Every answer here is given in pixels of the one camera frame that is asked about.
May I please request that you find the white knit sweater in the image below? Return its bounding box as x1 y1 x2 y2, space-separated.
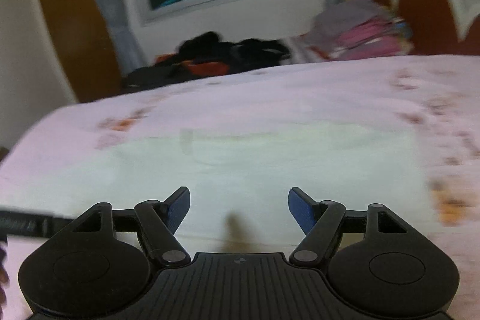
1 122 439 247

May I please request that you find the stack of folded clothes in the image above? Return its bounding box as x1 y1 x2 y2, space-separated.
289 0 414 62

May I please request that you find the pile of dark clothes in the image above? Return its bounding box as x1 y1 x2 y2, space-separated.
121 32 291 93

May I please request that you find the pink floral bed sheet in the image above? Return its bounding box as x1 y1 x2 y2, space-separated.
1 55 479 319

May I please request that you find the brown wooden door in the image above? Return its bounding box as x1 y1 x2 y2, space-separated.
39 0 121 103

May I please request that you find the red white scalloped headboard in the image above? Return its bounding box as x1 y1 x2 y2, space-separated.
374 0 479 56

